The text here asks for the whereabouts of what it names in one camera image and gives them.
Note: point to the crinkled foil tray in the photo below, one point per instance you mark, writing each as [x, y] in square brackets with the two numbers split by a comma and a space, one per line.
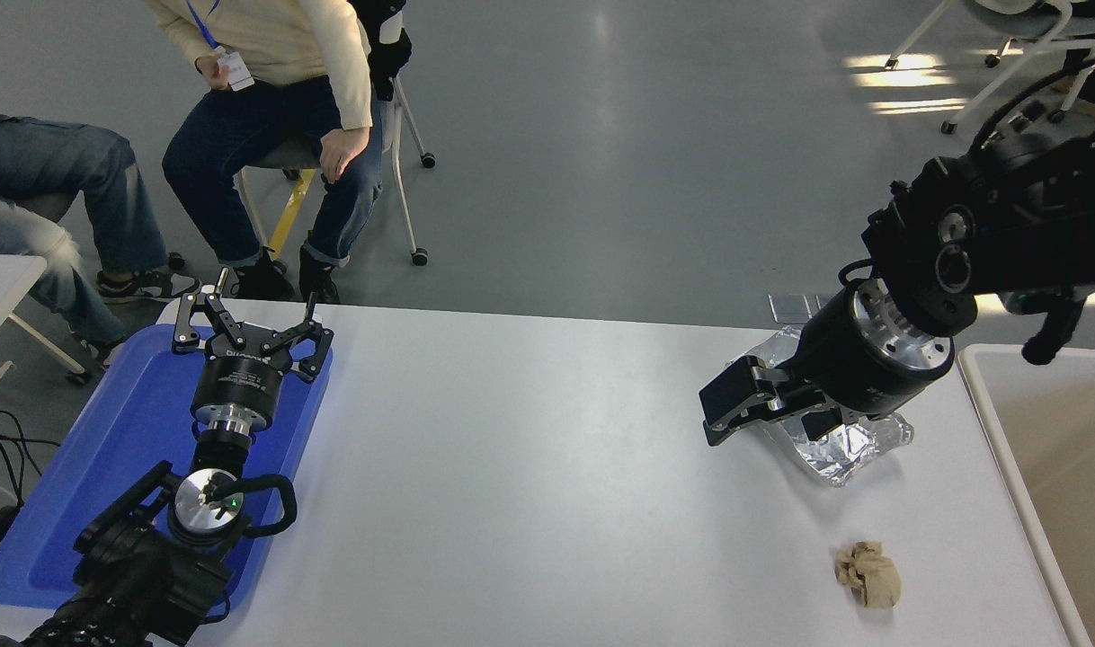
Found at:
[849, 454]

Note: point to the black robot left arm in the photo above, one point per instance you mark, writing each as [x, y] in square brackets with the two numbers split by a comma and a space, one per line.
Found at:
[143, 575]

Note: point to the blue plastic tray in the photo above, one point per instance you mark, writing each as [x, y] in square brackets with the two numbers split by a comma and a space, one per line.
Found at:
[107, 449]

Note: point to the crumpled tan paper ball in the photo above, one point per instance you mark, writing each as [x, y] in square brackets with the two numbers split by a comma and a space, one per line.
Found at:
[869, 575]

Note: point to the white-framed wheeled chair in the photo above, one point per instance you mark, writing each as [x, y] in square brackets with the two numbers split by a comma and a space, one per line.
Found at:
[1033, 13]

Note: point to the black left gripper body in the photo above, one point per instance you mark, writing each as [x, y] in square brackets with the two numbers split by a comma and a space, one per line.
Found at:
[237, 382]

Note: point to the person's right hand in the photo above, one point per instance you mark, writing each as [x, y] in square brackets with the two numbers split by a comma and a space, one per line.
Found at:
[213, 72]

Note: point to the grey chair with white legs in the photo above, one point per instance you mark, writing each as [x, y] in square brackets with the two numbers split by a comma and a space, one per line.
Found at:
[282, 155]

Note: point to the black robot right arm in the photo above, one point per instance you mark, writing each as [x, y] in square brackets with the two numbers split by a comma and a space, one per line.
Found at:
[1024, 225]

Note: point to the large pale bin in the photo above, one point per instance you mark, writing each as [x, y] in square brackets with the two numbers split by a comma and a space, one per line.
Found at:
[1069, 494]

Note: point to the person's left hand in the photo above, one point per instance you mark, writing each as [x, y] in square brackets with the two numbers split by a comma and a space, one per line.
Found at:
[343, 153]

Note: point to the grey chair with castors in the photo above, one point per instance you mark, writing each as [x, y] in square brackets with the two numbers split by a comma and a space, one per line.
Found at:
[48, 208]

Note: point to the black jacket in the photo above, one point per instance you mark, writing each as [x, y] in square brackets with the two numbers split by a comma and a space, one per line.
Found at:
[387, 49]

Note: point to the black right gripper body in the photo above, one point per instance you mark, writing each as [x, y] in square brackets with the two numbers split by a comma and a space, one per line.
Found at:
[840, 368]

